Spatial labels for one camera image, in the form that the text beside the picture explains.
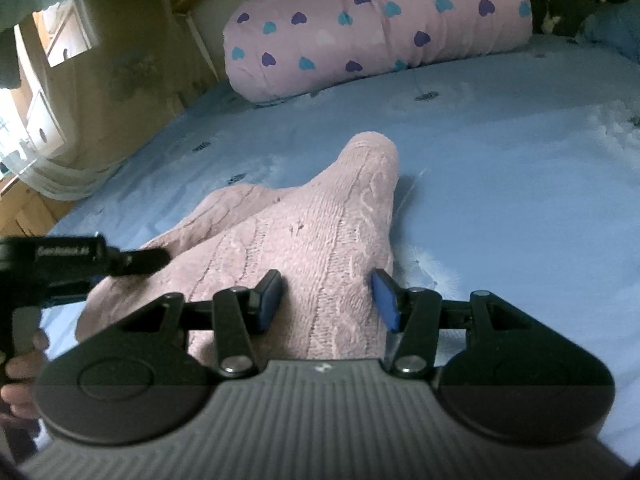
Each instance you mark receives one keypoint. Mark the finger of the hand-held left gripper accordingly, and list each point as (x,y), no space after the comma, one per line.
(147,260)

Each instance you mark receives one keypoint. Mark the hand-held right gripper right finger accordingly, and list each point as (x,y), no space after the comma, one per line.
(385,306)

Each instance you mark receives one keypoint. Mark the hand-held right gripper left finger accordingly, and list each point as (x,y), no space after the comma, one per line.
(270,301)

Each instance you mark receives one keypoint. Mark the pink knitted sweater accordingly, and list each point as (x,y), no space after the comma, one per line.
(300,240)

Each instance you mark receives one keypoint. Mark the person's left hand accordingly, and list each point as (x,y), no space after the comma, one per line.
(22,366)

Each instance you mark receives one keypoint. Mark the blue bed sheet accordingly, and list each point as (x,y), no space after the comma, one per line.
(500,185)

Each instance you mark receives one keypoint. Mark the white cabinet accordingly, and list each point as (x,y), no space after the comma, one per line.
(45,90)

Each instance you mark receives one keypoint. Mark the sheer beige curtain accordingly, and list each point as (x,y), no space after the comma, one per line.
(120,90)

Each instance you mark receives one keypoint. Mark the pink heart-patterned pillow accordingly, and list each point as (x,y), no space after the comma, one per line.
(380,25)

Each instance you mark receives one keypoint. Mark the dark cloth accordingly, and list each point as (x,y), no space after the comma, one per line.
(570,0)

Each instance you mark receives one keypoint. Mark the blue cloth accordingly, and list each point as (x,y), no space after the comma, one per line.
(615,30)

